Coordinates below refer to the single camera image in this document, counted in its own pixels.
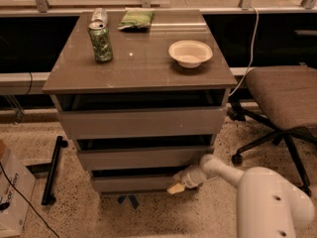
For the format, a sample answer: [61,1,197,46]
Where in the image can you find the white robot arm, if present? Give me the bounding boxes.
[167,154,315,238]

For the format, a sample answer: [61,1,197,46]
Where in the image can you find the grey drawer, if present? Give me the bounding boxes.
[77,146,214,171]
[90,176,175,193]
[58,108,227,140]

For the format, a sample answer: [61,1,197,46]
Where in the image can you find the black cable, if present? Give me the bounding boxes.
[0,162,61,238]

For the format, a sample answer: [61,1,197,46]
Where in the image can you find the grey drawer cabinet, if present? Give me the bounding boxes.
[43,10,236,179]

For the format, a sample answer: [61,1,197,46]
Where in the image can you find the black metal bar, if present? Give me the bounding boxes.
[42,136,68,205]

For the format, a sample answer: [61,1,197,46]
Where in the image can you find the grey office chair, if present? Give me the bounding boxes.
[229,65,317,194]

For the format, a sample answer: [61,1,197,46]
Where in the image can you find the white cable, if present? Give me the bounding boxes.
[228,6,261,98]

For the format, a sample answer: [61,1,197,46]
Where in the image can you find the white cardboard box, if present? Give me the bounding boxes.
[0,141,36,238]

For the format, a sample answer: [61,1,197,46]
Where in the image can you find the grey top drawer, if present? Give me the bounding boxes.
[58,108,227,140]

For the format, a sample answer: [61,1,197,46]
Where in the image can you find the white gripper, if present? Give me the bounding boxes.
[167,166,209,194]

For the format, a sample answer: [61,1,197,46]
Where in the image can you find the grey middle drawer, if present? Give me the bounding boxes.
[77,146,214,171]

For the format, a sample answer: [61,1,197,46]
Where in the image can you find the blue tape cross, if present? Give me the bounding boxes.
[117,194,139,209]

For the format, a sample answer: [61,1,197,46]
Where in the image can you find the grey bottom drawer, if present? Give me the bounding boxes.
[90,176,175,193]

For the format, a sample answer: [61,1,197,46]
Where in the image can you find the green snack bag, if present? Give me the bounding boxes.
[118,10,155,31]

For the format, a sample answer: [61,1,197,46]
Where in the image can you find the white paper bowl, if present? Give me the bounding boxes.
[168,40,213,68]

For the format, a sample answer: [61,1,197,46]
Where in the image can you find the green soda can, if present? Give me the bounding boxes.
[88,22,113,62]

